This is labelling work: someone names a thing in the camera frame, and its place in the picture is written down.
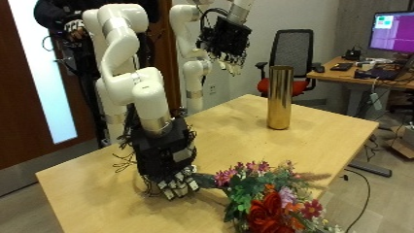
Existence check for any artificial flower bouquet green stem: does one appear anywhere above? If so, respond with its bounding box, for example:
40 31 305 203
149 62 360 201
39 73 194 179
192 159 346 233

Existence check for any gold cylinder vase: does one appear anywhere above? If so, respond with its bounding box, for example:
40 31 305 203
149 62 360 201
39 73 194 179
266 65 296 131

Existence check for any black office chair red seat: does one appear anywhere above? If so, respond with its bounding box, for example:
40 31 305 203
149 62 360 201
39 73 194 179
254 28 324 98

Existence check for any wooden office desk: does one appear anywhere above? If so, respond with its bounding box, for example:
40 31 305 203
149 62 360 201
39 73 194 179
306 56 414 118

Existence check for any black keyboard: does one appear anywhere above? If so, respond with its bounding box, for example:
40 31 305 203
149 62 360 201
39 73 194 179
329 62 354 72

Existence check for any black desk phone dock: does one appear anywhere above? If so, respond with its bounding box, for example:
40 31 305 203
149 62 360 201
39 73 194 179
345 48 364 62

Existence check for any black laptop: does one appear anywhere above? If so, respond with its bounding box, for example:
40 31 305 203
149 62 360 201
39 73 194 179
369 61 414 81

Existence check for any computer monitor purple screen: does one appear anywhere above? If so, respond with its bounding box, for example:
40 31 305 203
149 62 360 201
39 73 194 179
368 11 414 54

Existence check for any hanging grey power adapter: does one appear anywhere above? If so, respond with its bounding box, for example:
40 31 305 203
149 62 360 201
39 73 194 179
369 91 385 112

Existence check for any person in black clothes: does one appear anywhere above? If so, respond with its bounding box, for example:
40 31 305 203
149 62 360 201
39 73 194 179
32 0 161 82

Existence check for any grey table foot bar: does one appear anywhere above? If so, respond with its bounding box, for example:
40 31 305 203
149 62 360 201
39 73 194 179
346 159 393 179

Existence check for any cardboard box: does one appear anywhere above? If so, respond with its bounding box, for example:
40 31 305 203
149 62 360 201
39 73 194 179
386 124 414 160

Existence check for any black floor cable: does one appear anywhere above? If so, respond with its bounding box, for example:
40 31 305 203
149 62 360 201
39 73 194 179
342 168 373 233

